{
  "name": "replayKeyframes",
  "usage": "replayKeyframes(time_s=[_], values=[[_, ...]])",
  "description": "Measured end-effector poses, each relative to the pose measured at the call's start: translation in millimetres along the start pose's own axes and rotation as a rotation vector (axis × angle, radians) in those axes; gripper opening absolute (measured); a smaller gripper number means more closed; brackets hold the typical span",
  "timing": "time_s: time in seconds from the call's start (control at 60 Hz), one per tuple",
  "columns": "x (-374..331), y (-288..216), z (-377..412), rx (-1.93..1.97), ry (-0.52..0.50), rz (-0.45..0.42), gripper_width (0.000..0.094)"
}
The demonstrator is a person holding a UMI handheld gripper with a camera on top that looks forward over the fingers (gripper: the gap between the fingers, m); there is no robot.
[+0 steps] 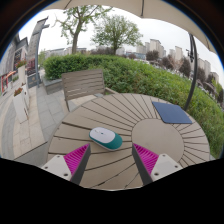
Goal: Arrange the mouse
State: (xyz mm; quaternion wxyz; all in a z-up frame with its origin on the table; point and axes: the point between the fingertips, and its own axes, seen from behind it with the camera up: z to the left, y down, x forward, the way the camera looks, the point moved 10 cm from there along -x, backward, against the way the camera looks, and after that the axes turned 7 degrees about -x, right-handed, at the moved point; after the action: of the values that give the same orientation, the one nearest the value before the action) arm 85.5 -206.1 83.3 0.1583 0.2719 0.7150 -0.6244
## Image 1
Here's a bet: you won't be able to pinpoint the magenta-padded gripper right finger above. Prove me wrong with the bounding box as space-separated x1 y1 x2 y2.
131 142 185 186

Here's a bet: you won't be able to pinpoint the distant apartment buildings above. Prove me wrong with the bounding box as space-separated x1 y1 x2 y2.
133 38 218 85

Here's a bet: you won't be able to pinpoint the white and teal computer mouse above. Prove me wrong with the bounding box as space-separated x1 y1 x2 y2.
88 126 124 152

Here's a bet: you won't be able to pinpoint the grey slatted wooden chair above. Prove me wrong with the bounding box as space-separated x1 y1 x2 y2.
61 68 118 113

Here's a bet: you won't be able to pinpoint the blue rectangular mouse pad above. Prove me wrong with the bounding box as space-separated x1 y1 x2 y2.
151 100 194 125

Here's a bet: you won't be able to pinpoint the low white flower planter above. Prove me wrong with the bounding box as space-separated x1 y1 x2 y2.
12 87 31 125

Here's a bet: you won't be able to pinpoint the green hedge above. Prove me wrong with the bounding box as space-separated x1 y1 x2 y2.
43 53 224 158

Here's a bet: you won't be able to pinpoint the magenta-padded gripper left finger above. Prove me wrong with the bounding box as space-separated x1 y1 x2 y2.
41 142 92 186

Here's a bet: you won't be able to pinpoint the sparse-leaved slanted tree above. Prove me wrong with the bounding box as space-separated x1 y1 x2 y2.
54 4 113 56

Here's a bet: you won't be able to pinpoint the grey stone pillar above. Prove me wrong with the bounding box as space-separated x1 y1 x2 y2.
27 16 51 89

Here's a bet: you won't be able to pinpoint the round leafy green tree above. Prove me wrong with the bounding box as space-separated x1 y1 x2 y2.
91 14 144 56

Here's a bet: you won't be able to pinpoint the tall white flower planter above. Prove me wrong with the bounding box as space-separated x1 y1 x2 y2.
14 59 28 88

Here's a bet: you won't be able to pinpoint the dark curved parasol pole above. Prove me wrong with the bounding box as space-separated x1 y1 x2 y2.
183 33 199 112

